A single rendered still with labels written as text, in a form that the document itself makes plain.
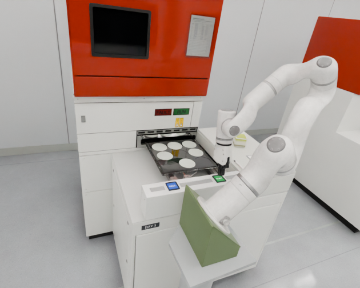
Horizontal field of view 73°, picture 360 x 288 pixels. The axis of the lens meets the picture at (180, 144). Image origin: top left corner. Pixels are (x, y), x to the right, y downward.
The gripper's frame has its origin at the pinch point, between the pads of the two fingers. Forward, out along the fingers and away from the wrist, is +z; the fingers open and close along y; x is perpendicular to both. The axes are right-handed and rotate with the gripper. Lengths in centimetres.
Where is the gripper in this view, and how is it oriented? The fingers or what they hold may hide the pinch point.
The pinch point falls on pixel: (221, 171)
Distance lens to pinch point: 127.3
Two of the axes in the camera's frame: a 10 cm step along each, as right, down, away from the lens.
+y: 3.9, 3.0, -8.7
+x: 9.2, -0.9, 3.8
